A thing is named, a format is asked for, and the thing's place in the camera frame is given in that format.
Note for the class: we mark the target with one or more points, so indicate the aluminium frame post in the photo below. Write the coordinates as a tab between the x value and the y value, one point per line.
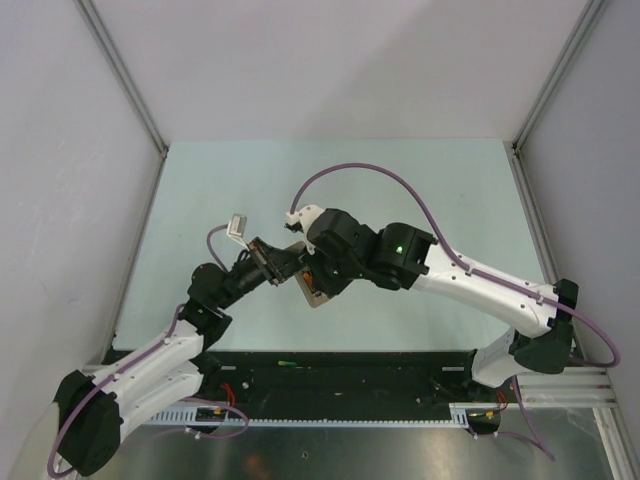
569	54
107	46

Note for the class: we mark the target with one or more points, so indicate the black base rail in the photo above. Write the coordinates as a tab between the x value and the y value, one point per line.
344	387

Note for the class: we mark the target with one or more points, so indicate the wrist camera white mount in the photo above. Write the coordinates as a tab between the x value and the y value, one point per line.
236	228
302	220

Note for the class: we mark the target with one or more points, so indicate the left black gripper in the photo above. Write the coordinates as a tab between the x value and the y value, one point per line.
279	263

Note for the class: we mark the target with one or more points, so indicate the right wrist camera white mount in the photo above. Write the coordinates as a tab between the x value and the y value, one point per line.
302	220

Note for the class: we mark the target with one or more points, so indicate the red battery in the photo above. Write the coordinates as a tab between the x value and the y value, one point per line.
308	279

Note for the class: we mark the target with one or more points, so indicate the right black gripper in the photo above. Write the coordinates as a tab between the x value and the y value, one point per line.
330	288

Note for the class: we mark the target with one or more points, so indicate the left aluminium frame post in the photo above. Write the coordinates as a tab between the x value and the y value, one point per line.
107	46

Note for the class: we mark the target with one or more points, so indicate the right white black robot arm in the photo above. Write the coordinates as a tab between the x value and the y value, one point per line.
341	250

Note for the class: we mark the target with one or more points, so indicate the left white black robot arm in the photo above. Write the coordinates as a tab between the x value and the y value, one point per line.
97	410

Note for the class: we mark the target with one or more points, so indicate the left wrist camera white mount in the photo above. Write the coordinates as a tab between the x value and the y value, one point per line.
236	228

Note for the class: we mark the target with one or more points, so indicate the right aluminium frame post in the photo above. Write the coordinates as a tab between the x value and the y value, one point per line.
569	54

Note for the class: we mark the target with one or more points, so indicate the white remote control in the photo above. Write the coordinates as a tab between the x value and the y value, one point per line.
310	263

